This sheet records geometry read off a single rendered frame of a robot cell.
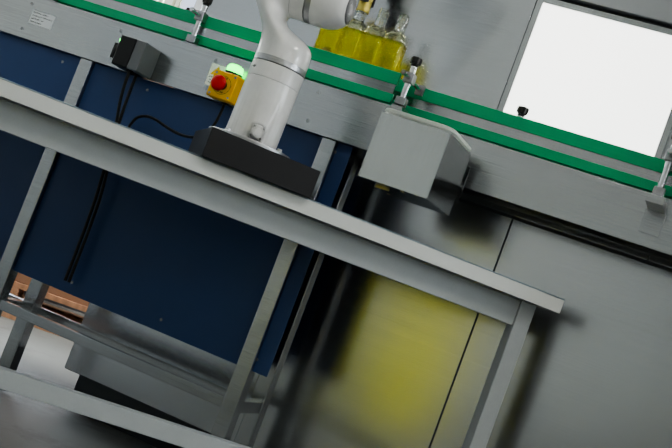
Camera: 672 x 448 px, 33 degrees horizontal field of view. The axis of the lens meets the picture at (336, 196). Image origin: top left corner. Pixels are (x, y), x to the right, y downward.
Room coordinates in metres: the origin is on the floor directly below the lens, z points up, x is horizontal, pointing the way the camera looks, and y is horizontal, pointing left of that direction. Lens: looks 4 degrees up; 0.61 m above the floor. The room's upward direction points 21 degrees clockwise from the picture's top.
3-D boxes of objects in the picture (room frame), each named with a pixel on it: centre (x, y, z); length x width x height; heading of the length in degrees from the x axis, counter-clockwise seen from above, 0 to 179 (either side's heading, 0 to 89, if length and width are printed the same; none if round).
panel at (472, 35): (2.90, -0.30, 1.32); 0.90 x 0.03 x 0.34; 69
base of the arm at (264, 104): (2.45, 0.22, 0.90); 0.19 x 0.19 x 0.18
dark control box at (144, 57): (2.90, 0.61, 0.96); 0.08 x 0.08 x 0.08; 69
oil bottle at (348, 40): (2.91, 0.11, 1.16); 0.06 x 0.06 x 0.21; 69
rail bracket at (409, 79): (2.71, -0.08, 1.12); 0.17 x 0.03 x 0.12; 159
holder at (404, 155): (2.60, -0.16, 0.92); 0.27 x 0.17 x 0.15; 159
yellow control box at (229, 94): (2.80, 0.35, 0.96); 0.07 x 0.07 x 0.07; 69
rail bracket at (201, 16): (2.88, 0.50, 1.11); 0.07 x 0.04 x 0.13; 159
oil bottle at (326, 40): (2.93, 0.16, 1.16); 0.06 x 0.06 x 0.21; 69
